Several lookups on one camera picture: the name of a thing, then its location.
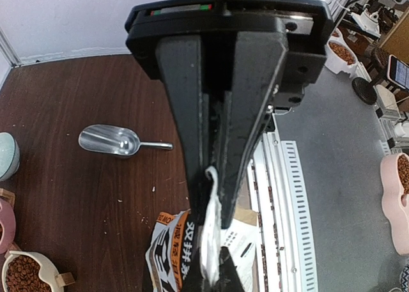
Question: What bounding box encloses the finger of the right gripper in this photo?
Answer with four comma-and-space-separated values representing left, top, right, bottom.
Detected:
183, 247, 244, 292

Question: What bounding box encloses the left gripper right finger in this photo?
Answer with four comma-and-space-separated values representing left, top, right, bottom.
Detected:
220, 32, 286, 229

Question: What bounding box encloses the pink pet bowl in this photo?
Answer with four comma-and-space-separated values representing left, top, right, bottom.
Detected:
0, 199, 16, 254

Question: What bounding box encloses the pink double feeder bowl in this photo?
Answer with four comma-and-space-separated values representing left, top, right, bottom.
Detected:
380, 153, 408, 256

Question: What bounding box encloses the cream pet bowl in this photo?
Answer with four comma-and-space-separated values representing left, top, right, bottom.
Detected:
1, 250, 75, 292

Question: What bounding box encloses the black round stand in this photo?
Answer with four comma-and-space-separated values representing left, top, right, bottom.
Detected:
351, 77, 377, 105

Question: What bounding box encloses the right aluminium frame post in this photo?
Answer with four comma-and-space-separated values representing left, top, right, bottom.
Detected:
0, 29, 22, 67

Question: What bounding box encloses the light blue ceramic bowl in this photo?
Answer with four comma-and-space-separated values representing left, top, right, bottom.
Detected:
0, 132, 20, 181

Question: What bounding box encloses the metal scoop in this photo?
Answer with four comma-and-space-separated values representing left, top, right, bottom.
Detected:
78, 124, 173, 157

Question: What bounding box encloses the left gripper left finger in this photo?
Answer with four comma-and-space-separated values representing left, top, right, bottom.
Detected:
156, 36, 208, 225

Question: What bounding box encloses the pet food bag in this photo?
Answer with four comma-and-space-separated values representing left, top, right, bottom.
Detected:
143, 166, 258, 291

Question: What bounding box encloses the kibble in cream bowl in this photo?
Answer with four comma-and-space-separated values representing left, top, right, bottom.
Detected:
6, 256, 51, 292

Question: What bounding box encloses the white bowl with kibble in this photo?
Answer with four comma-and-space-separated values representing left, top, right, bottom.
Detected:
325, 40, 359, 78

